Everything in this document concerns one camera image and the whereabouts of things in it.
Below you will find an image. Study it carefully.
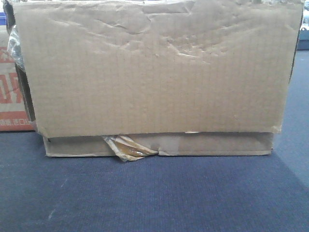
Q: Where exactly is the large plain cardboard box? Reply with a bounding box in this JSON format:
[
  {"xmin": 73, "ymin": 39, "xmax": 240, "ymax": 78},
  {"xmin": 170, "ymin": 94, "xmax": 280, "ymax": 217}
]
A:
[{"xmin": 3, "ymin": 0, "xmax": 304, "ymax": 161}]

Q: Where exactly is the orange printed cardboard box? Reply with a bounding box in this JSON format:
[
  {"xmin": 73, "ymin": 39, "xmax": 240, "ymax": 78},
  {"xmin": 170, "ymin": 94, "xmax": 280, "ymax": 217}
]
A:
[{"xmin": 0, "ymin": 25, "xmax": 34, "ymax": 131}]

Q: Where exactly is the grey furniture far right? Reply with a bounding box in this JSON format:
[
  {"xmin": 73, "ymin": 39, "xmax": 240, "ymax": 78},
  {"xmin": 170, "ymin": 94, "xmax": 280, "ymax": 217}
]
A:
[{"xmin": 296, "ymin": 4, "xmax": 309, "ymax": 51}]

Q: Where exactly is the blue bin far left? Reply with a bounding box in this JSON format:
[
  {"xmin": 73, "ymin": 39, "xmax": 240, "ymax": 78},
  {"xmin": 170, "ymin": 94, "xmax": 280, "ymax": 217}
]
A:
[{"xmin": 0, "ymin": 1, "xmax": 7, "ymax": 26}]

